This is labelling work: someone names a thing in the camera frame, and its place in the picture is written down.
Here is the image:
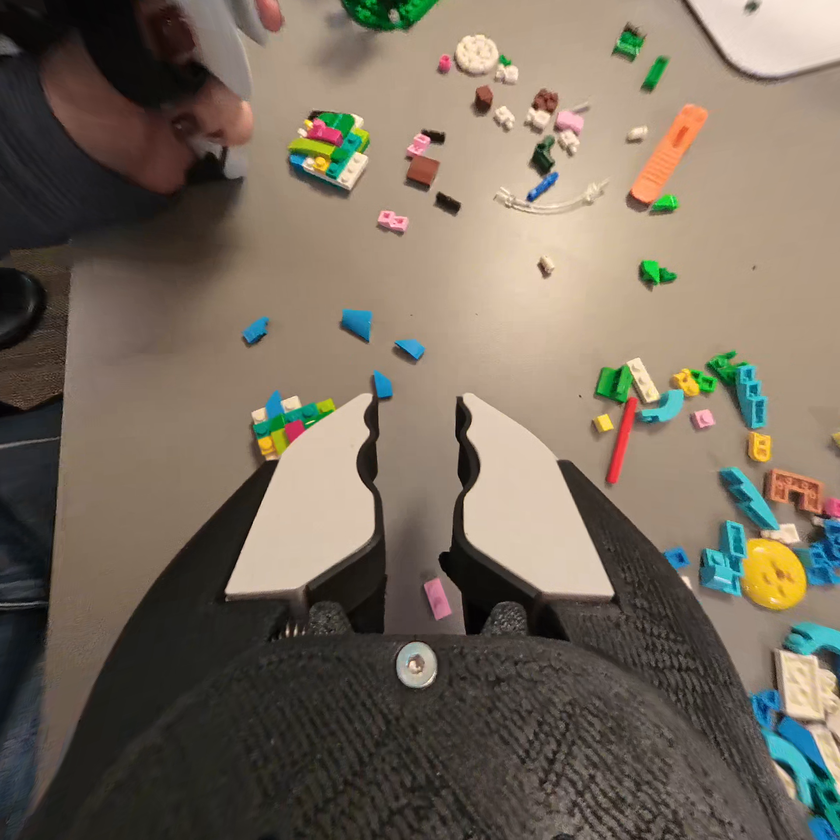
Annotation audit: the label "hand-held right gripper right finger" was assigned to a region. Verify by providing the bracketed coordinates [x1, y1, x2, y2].
[438, 392, 616, 623]

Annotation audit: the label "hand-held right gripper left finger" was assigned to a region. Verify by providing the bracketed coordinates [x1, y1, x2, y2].
[225, 392, 388, 623]

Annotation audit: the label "person's left forearm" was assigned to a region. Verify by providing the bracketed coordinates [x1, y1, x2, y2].
[0, 36, 188, 258]

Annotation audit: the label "small multicoloured lego assembly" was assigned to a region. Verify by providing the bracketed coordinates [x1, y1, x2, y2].
[251, 391, 337, 461]

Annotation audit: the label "red lego rod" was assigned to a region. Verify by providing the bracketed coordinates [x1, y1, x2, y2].
[605, 396, 639, 485]

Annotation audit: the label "large multicoloured lego assembly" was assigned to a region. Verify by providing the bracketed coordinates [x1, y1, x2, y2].
[287, 109, 371, 192]

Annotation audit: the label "green lego slope brick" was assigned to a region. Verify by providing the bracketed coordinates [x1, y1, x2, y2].
[595, 364, 635, 403]

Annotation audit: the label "green lego build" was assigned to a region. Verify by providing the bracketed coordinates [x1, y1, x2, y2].
[340, 0, 442, 32]

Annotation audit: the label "light blue curved lego piece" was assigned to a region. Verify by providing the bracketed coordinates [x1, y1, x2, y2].
[634, 388, 685, 425]

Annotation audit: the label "long white lego plate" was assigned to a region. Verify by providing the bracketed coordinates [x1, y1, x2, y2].
[626, 357, 661, 403]

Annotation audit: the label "light blue lego slope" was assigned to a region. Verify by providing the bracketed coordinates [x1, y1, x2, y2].
[718, 466, 781, 531]

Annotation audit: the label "white round lego plate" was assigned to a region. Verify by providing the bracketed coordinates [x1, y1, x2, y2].
[454, 34, 501, 76]

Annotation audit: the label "light blue lego brick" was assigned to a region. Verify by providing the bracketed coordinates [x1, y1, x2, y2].
[734, 364, 769, 429]

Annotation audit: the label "yellow round lego plate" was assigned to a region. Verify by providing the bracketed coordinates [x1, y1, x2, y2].
[741, 539, 807, 612]

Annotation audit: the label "orange lego arch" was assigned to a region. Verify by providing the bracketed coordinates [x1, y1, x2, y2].
[764, 469, 825, 515]

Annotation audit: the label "cluster of blue lego plates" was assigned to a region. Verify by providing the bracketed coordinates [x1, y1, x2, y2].
[796, 518, 840, 587]

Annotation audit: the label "clear curved lego tube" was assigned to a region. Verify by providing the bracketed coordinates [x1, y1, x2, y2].
[493, 178, 611, 217]

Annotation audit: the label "brown and white lego piece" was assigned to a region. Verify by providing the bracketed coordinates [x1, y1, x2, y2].
[524, 88, 560, 131]

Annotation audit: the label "person's left hand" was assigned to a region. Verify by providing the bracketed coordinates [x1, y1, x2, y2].
[131, 0, 285, 195]

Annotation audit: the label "person's leg in jeans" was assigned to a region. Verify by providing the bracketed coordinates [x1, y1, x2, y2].
[0, 399, 64, 840]

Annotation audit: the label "black round object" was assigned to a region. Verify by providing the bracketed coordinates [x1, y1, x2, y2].
[0, 268, 48, 350]

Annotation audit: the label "pile of blue white legos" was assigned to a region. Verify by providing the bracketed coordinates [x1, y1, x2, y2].
[750, 621, 840, 840]

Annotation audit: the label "orange brick separator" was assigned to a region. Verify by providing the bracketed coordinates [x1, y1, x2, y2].
[629, 103, 710, 206]

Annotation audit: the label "light blue lego bracket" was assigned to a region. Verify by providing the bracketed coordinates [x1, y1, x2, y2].
[698, 520, 748, 597]

